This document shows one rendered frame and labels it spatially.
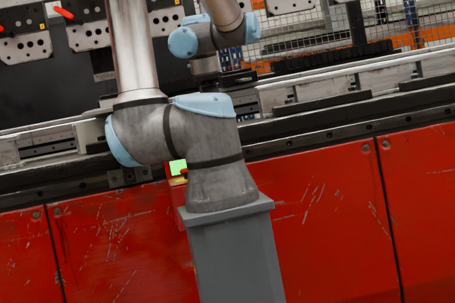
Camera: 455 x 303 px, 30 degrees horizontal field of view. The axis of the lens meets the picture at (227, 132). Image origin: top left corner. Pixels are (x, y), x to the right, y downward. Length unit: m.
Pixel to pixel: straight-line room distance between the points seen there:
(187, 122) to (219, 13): 0.38
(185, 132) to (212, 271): 0.28
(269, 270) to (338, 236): 0.86
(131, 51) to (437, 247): 1.26
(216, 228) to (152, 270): 0.84
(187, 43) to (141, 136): 0.41
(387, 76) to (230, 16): 0.82
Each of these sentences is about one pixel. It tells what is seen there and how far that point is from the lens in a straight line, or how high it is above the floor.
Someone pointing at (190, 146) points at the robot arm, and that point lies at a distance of 1.68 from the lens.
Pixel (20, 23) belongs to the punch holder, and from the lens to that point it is 2.56.
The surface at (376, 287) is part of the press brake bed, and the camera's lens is 2.59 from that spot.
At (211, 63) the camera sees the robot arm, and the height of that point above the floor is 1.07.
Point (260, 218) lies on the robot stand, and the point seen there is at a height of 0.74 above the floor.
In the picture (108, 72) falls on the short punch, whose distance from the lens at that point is 2.56.
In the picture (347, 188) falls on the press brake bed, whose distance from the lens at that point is 2.52.
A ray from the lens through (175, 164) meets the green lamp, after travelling 2.31.
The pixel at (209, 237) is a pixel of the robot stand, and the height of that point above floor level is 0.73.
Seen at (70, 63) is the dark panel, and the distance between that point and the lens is 3.09.
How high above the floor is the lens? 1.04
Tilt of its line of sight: 4 degrees down
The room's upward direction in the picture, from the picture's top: 11 degrees counter-clockwise
